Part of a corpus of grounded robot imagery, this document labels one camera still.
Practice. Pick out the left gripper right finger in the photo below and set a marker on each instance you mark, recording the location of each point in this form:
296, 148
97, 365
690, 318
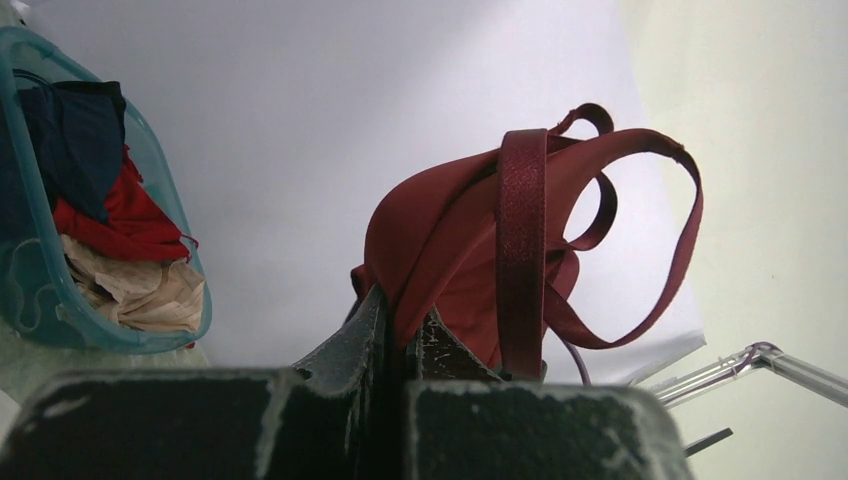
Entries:
462, 421

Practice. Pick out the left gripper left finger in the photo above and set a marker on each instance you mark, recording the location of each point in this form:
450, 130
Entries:
318, 418

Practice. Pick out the dark red bra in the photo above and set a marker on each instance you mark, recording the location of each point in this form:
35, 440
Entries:
491, 241

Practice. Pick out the beige pink cloth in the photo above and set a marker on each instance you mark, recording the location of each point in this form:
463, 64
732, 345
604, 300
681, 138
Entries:
147, 296

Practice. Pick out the red cloth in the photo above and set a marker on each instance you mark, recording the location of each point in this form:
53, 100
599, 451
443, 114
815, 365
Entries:
136, 230

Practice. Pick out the navy blue cloth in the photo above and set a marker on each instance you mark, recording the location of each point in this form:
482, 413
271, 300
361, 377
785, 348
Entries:
77, 130

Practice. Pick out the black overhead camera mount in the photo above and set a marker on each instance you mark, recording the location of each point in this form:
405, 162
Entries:
760, 403

